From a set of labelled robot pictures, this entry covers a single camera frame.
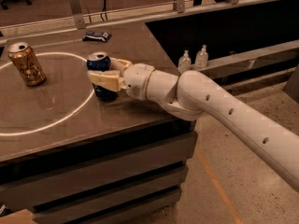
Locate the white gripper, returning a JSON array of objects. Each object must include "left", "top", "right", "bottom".
[{"left": 87, "top": 58, "right": 155, "bottom": 101}]

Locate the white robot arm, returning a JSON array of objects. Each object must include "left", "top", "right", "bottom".
[{"left": 87, "top": 57, "right": 299, "bottom": 190}]

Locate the right clear sanitizer bottle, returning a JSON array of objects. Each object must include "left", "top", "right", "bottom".
[{"left": 194, "top": 45, "right": 208, "bottom": 68}]

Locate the metal railing frame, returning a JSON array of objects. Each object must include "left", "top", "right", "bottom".
[{"left": 0, "top": 0, "right": 299, "bottom": 39}]

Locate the left clear sanitizer bottle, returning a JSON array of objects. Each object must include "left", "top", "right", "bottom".
[{"left": 178, "top": 50, "right": 191, "bottom": 73}]

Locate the clear sanitizer bottle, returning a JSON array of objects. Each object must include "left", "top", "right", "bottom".
[
  {"left": 178, "top": 50, "right": 191, "bottom": 73},
  {"left": 194, "top": 45, "right": 208, "bottom": 68}
]

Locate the black hanging cable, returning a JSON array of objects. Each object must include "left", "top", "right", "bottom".
[{"left": 99, "top": 0, "right": 109, "bottom": 21}]

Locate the grey metal shelf ledge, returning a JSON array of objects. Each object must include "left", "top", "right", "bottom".
[{"left": 200, "top": 40, "right": 299, "bottom": 79}]

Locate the blue pepsi can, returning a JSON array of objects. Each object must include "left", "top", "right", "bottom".
[{"left": 86, "top": 51, "right": 117, "bottom": 102}]

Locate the gold soda can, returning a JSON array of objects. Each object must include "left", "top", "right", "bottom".
[{"left": 7, "top": 42, "right": 46, "bottom": 87}]

